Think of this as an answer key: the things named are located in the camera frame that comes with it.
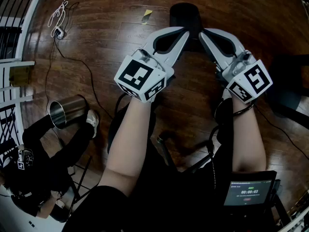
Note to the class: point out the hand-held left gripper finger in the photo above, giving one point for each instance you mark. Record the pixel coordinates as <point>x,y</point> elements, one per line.
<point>179,49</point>
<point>149,41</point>

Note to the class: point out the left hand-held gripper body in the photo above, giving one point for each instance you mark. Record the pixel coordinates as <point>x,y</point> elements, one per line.
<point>135,75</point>

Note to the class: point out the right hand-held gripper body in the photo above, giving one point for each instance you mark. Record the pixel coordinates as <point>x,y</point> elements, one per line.
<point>251,80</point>

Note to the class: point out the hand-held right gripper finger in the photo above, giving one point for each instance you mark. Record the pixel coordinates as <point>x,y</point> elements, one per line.
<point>210,48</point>
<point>235,41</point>

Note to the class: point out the person's left forearm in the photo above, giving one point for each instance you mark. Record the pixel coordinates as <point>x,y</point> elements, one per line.
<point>130,139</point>

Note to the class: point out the person's right forearm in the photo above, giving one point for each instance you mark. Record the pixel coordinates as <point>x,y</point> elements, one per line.
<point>248,139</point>

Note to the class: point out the yellow and black tape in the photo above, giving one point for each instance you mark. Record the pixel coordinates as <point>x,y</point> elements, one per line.
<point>146,17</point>

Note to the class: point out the black wrist band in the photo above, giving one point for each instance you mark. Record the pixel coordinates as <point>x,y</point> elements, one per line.
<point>242,110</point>

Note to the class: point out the black chair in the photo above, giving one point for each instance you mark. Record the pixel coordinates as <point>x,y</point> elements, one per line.
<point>287,88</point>

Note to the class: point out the steel cylindrical bin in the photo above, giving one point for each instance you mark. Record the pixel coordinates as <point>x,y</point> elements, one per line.
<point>70,110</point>

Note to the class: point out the white power strip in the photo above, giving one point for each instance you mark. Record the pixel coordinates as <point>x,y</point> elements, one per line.
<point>60,33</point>

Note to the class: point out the black screen device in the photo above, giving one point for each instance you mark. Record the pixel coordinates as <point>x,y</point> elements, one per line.
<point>248,190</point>

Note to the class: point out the black folding stool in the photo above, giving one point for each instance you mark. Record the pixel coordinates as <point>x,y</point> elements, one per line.
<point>80,178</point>

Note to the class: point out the white railing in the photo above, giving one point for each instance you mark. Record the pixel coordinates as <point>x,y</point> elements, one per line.
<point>14,64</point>

